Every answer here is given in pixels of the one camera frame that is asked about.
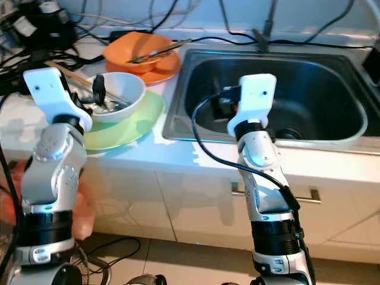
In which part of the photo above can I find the orange bowl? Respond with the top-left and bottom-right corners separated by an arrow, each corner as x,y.
102,31 -> 182,75

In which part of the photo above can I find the white kitchen cabinet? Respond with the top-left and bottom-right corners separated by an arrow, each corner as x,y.
0,140 -> 380,265

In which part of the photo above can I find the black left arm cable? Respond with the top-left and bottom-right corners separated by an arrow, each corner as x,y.
0,145 -> 17,285

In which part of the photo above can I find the looped black floor cable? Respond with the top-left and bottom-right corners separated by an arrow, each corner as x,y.
80,236 -> 143,274

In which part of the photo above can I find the white speckled bowl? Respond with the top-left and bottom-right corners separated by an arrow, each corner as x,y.
74,71 -> 147,124

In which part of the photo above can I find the light green plate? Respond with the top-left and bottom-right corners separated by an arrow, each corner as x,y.
83,89 -> 166,151

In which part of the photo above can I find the orange plate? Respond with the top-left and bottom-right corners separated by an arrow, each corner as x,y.
113,53 -> 182,85

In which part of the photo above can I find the black power strip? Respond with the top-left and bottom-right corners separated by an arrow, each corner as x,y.
0,62 -> 36,96

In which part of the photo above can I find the dark faucet base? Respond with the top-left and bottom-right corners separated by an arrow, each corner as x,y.
252,0 -> 280,51

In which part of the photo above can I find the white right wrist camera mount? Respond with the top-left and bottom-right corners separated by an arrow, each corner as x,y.
227,73 -> 277,138

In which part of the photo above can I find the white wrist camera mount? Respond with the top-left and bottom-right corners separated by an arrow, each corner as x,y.
23,67 -> 93,131
227,73 -> 277,138

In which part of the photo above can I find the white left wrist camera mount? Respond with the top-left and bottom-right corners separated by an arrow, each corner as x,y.
23,67 -> 93,131

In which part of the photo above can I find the black power adapter pile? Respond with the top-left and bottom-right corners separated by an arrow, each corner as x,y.
3,0 -> 78,51

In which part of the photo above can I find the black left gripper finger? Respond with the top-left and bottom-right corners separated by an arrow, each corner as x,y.
92,74 -> 109,109

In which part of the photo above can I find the silver metal spoon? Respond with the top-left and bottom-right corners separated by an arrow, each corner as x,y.
128,47 -> 179,64

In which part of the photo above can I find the stainless steel sink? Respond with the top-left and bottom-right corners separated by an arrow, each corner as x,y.
163,47 -> 369,149

